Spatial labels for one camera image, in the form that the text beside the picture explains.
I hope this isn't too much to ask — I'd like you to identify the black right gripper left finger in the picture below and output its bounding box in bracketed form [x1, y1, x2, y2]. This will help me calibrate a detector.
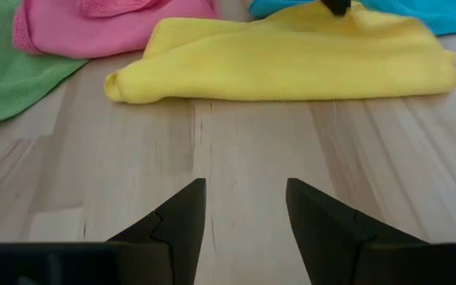
[107, 177, 208, 285]

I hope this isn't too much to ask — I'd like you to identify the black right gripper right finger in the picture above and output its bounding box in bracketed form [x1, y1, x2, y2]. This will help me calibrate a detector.
[285, 177, 429, 285]

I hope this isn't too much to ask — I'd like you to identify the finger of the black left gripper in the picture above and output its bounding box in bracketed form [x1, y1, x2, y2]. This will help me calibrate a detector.
[321, 0, 352, 17]

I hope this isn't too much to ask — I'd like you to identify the yellow microfiber towel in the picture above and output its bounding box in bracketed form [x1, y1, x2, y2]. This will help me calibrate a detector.
[104, 2, 456, 105]

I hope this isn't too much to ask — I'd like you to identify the pink microfiber towel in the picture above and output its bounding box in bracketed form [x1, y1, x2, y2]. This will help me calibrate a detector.
[12, 0, 221, 60]

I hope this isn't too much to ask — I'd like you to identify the blue microfiber towel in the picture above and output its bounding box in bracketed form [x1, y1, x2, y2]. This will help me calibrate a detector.
[249, 0, 456, 36]

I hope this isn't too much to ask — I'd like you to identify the green microfiber towel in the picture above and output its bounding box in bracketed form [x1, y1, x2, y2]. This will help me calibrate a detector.
[0, 0, 90, 127]

